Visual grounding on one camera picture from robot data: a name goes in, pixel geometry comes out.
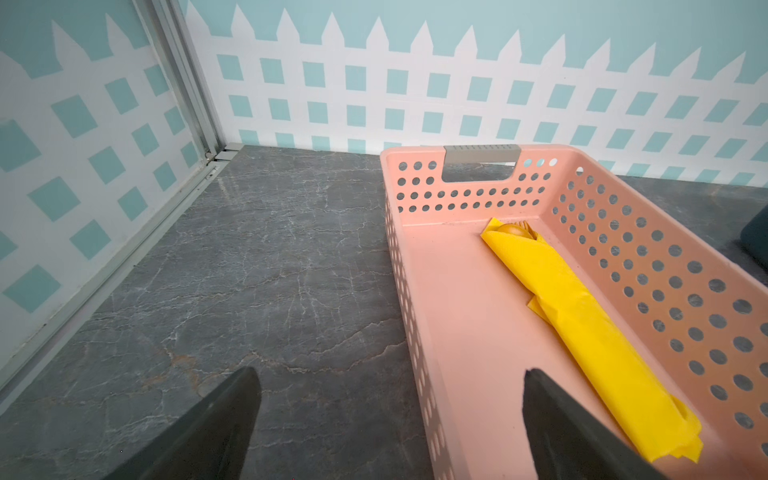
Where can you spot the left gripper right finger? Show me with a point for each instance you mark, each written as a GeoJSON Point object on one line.
{"type": "Point", "coordinates": [568, 442]}

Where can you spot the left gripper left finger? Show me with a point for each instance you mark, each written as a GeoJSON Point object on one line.
{"type": "Point", "coordinates": [210, 441]}

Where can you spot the orange plastic spoon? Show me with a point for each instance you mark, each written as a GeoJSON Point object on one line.
{"type": "Point", "coordinates": [515, 229]}

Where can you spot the pink plastic basket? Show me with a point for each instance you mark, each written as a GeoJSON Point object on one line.
{"type": "Point", "coordinates": [698, 319]}

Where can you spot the teal plastic tub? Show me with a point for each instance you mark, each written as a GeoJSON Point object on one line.
{"type": "Point", "coordinates": [754, 238]}

